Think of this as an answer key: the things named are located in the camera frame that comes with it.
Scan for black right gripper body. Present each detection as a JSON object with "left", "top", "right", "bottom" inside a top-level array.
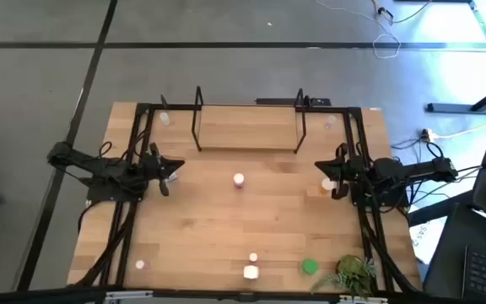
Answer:
[{"left": 314, "top": 155, "right": 365, "bottom": 182}]

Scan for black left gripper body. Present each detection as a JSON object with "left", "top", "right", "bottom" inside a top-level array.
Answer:
[{"left": 143, "top": 153, "right": 186, "bottom": 182}]

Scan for orange bottle white cap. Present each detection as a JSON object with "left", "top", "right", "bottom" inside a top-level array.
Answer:
[{"left": 319, "top": 176, "right": 337, "bottom": 196}]

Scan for green cap caffeine bottle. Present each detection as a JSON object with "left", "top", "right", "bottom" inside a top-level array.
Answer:
[{"left": 300, "top": 258, "right": 320, "bottom": 276}]

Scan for potted green succulent plant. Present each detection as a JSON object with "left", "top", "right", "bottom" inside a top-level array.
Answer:
[{"left": 310, "top": 253, "right": 379, "bottom": 301}]

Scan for black flat bar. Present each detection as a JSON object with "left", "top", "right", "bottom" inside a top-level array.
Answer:
[{"left": 254, "top": 97, "right": 332, "bottom": 107}]

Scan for white printed paper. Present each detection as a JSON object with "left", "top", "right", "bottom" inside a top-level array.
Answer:
[{"left": 408, "top": 205, "right": 446, "bottom": 265}]

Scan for black desk leg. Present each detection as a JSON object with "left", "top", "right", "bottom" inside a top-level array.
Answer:
[{"left": 426, "top": 78, "right": 486, "bottom": 115}]

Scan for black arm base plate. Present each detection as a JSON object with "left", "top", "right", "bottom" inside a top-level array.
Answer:
[
  {"left": 85, "top": 176, "right": 148, "bottom": 203},
  {"left": 350, "top": 185, "right": 411, "bottom": 208}
]

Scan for black aluminium rig frame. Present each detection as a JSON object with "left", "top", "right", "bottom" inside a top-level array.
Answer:
[{"left": 0, "top": 102, "right": 486, "bottom": 304}]

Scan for wooden shelf black metal frame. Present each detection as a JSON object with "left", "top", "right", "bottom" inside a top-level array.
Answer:
[{"left": 191, "top": 85, "right": 308, "bottom": 155}]

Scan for white floor cable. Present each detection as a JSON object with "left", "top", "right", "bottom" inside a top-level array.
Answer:
[{"left": 313, "top": 0, "right": 402, "bottom": 60}]

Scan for silver mounting bracket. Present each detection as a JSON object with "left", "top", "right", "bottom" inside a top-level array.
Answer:
[
  {"left": 338, "top": 295, "right": 390, "bottom": 304},
  {"left": 103, "top": 290, "right": 155, "bottom": 303}
]

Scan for yellow cable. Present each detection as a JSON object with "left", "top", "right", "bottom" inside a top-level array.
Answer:
[{"left": 435, "top": 121, "right": 486, "bottom": 140}]

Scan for black power cable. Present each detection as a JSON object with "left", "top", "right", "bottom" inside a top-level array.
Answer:
[{"left": 456, "top": 164, "right": 483, "bottom": 175}]

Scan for black plug with cable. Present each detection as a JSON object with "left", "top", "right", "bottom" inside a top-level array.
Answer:
[{"left": 371, "top": 0, "right": 434, "bottom": 24}]

